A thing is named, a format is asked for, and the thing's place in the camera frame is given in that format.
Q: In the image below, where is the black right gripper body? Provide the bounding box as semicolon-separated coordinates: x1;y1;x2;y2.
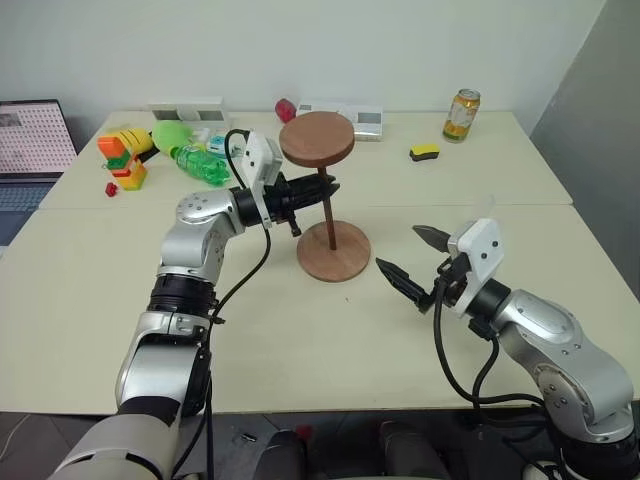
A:
415;253;472;316

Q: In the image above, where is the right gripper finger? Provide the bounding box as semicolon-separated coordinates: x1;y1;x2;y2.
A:
375;257;432;308
411;224;452;254

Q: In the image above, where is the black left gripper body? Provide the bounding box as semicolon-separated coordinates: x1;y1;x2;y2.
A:
263;172;327;238

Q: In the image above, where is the wooden pole with round top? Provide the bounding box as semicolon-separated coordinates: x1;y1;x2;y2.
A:
278;111;357;251

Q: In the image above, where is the round wooden base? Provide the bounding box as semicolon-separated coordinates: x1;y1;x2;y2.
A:
296;221;373;284

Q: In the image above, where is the red round object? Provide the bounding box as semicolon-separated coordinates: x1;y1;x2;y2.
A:
274;98;299;124

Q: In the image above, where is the light green round toy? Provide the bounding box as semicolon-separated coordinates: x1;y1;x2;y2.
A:
151;119;195;157

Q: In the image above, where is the white box with grey window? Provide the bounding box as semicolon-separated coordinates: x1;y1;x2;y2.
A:
296;101;385;143

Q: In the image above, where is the yellow black sponge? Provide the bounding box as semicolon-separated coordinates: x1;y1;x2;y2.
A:
408;143;443;165

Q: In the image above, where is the blue white small packet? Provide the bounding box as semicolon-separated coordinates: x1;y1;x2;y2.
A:
191;127;230;157

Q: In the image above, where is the green plastic bottle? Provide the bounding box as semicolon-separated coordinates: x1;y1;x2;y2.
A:
168;143;232;188

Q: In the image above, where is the long white box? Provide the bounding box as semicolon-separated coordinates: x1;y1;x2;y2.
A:
147;96;233;127

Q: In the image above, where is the yellow striped toy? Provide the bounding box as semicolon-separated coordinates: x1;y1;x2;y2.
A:
99;127;155;153

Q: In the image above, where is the orange green yellow block tower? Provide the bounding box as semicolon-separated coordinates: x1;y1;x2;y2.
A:
96;133;149;192

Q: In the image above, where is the dark rounded shape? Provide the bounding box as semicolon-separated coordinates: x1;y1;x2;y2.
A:
378;419;452;480
253;428;309;480

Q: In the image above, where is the grey laptop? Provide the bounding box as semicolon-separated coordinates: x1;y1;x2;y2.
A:
0;98;80;247

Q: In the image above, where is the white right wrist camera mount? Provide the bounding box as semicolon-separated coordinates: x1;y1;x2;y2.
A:
447;218;503;319

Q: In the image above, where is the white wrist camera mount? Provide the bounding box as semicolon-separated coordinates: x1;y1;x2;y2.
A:
243;130;285;230
447;218;503;319

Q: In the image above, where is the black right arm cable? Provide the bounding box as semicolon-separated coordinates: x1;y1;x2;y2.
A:
431;273;571;480

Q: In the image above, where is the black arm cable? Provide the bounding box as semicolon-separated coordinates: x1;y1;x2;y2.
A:
169;128;274;480
431;273;571;480

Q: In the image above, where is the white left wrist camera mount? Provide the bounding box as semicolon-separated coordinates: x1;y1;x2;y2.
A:
243;130;285;230

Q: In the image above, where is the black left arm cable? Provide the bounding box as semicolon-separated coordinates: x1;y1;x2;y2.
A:
169;128;274;480

